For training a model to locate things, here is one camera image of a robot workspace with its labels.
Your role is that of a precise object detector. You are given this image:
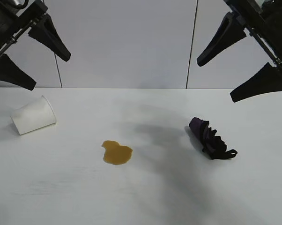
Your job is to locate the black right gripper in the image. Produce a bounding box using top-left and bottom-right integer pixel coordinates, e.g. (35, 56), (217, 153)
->
(196, 0), (282, 103)

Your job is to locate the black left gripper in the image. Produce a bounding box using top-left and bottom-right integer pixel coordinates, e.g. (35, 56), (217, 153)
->
(0, 0), (72, 91)

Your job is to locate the purple and black cloth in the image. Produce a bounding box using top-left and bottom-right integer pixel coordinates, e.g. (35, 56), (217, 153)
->
(185, 116), (238, 161)

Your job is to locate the white paper cup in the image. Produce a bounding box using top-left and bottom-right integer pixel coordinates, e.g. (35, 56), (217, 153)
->
(10, 95), (58, 136)

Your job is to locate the brown liquid spill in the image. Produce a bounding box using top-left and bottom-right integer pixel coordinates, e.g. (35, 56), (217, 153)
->
(101, 140), (134, 166)

